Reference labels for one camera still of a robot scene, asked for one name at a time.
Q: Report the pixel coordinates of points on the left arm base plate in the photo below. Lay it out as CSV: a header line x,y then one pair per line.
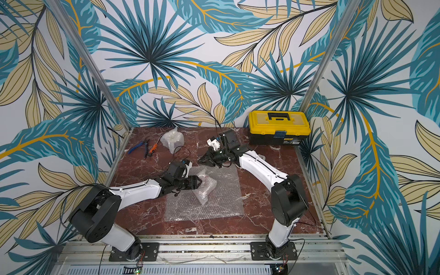
x,y
139,252

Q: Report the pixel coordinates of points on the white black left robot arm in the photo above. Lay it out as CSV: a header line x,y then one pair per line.
x,y
94,217

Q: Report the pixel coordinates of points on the aluminium front frame rail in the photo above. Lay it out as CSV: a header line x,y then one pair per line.
x,y
310,254

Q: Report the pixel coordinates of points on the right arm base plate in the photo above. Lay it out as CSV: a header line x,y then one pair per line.
x,y
262,251

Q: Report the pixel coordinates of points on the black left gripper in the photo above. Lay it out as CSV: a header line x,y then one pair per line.
x,y
193,182

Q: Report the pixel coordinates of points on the orange handled screwdriver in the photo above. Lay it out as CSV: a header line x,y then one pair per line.
x,y
154,148

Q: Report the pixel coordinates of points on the yellow black plastic toolbox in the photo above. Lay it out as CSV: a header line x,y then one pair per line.
x,y
278,128

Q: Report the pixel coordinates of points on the blue handled pliers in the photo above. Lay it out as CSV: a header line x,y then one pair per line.
x,y
144,144

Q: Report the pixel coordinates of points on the clear bubble wrap sheet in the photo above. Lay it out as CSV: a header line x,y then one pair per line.
x,y
218,196
172,140

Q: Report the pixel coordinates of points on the right aluminium corner post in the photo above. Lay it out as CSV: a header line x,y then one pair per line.
x,y
330,51

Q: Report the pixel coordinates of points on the left aluminium corner post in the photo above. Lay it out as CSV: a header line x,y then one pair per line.
x,y
68,26

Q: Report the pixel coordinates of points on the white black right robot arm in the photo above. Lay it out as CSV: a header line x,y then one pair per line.
x,y
288,198

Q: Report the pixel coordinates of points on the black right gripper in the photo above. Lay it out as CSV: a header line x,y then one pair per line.
x,y
213,159

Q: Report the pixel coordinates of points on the aluminium corner post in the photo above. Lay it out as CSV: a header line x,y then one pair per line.
x,y
68,26
330,51

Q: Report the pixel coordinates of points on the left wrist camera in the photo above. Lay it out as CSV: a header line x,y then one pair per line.
x,y
188,165

